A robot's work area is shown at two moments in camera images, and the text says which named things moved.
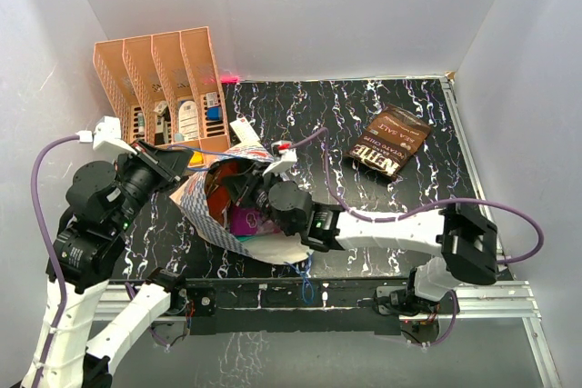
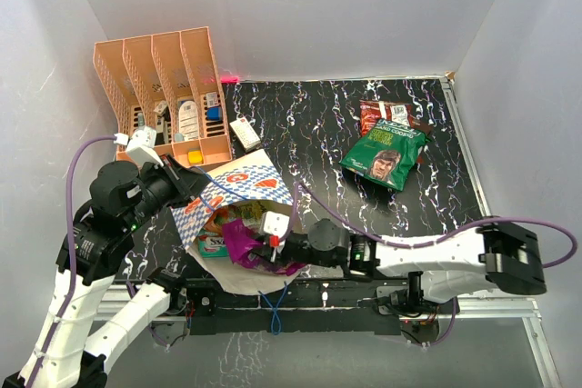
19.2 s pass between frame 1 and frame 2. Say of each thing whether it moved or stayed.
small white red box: stayed
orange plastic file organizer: stayed
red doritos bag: moved
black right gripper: moved
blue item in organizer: stayed
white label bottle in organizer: stayed
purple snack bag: moved
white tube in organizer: stayed
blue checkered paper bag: moved
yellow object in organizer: stayed
